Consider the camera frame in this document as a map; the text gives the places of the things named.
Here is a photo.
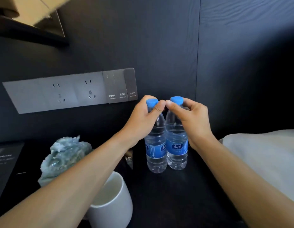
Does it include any person's left hand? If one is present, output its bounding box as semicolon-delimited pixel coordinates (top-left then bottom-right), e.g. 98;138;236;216
121;95;166;149

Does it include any person's right hand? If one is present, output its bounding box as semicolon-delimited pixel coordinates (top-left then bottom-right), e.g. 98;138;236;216
165;97;218;151

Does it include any clear water bottle blue cap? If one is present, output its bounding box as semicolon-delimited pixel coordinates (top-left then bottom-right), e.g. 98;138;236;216
145;98;168;174
165;96;188;170

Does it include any person's left forearm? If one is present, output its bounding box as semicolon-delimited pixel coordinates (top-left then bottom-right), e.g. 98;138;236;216
0;129;138;228

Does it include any person's right forearm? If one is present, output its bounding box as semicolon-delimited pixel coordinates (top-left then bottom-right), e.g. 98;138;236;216
190;136;294;228

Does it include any small black printed card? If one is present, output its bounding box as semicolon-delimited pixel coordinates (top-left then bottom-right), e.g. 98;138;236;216
124;149;134;170

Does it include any crumpled clear plastic wrap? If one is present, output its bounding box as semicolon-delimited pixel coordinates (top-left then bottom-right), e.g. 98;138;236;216
38;135;93;187

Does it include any white bedding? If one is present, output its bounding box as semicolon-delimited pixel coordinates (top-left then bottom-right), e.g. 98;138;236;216
219;129;294;205

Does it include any white ceramic mug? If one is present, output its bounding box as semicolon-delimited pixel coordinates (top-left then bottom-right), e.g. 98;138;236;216
86;171;133;228

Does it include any large black printed card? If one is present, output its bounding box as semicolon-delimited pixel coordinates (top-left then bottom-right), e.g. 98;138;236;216
0;142;25;207

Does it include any dark grey switch panel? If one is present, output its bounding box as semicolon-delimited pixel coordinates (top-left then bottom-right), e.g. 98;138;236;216
102;68;139;104

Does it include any grey wall socket panel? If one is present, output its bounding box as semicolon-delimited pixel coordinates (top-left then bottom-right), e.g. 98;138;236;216
2;71;110;114

